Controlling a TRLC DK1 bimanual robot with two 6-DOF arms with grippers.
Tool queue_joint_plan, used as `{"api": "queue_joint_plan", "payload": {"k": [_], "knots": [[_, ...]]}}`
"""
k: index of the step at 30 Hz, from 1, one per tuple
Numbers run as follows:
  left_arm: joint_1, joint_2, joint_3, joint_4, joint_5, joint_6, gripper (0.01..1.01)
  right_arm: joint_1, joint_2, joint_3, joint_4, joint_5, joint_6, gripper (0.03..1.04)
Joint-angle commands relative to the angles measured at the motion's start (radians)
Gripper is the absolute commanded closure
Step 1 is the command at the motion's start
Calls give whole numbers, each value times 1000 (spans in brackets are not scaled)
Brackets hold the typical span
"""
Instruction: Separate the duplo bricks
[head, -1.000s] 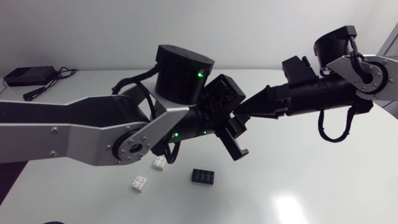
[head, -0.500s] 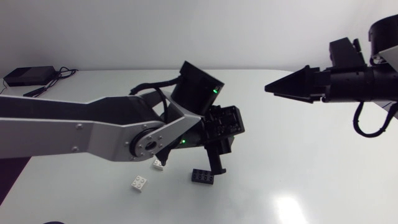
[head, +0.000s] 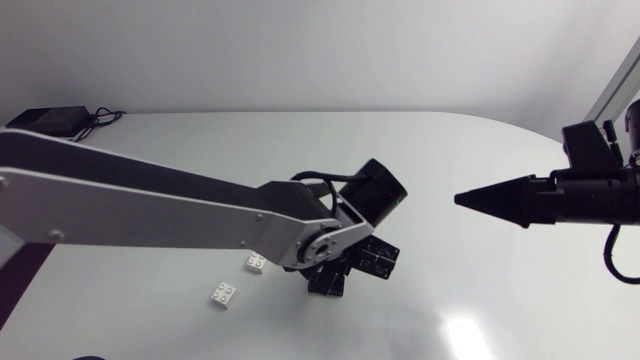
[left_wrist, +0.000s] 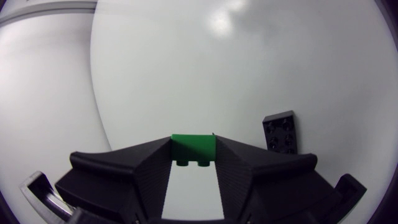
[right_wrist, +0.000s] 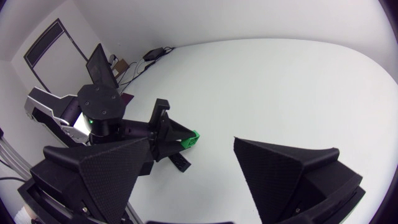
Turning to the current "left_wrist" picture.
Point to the green toy brick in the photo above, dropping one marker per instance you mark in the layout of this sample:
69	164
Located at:
192	147

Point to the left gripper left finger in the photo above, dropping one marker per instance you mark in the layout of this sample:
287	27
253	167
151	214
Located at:
124	183

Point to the black toy brick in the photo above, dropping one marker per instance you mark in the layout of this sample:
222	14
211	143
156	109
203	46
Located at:
281	132

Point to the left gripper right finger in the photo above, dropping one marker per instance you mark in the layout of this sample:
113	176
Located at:
264	183

